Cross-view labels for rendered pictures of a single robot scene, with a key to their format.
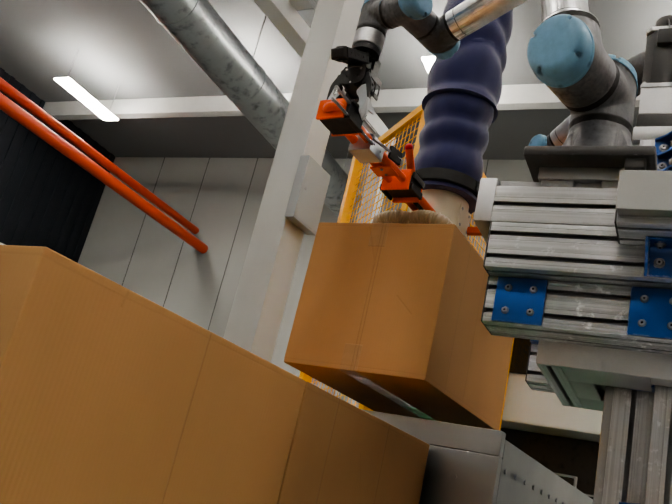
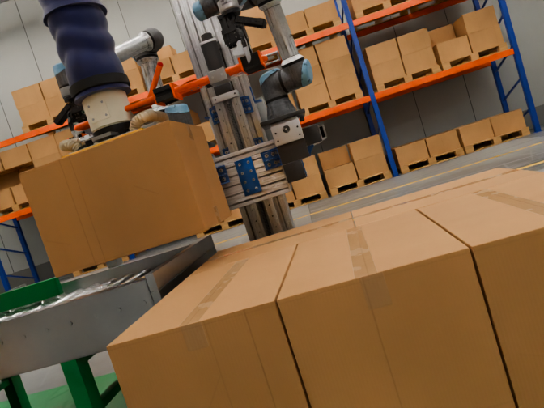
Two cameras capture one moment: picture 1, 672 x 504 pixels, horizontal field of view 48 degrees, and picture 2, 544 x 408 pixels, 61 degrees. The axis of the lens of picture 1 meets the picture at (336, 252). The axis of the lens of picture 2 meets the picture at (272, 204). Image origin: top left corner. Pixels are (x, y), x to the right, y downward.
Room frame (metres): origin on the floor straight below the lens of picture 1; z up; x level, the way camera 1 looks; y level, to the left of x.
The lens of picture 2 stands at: (2.34, 1.61, 0.80)
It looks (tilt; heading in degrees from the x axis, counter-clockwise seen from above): 4 degrees down; 247
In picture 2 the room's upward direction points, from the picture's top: 18 degrees counter-clockwise
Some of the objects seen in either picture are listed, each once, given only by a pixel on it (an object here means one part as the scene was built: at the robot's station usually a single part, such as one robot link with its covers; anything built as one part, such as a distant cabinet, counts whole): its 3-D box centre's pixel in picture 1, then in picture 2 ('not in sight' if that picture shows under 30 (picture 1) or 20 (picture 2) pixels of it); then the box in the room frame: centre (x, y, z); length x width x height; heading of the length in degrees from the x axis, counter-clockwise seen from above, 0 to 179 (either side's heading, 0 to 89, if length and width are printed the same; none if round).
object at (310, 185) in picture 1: (308, 195); not in sight; (3.11, 0.18, 1.62); 0.20 x 0.05 x 0.30; 148
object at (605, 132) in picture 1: (597, 151); (279, 108); (1.27, -0.44, 1.09); 0.15 x 0.15 x 0.10
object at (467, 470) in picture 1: (362, 464); (195, 282); (1.99, -0.19, 0.47); 0.70 x 0.03 x 0.15; 58
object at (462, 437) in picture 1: (371, 423); (186, 257); (1.99, -0.19, 0.58); 0.70 x 0.03 x 0.06; 58
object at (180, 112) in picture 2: not in sight; (178, 117); (1.71, -0.68, 1.20); 0.13 x 0.12 x 0.14; 111
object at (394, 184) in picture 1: (402, 186); (167, 95); (1.87, -0.13, 1.20); 0.10 x 0.08 x 0.06; 56
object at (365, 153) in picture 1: (366, 148); (219, 77); (1.69, -0.01, 1.20); 0.07 x 0.07 x 0.04; 56
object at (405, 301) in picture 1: (411, 330); (133, 196); (2.09, -0.26, 0.87); 0.60 x 0.40 x 0.40; 148
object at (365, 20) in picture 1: (375, 17); not in sight; (1.59, 0.04, 1.50); 0.09 x 0.08 x 0.11; 43
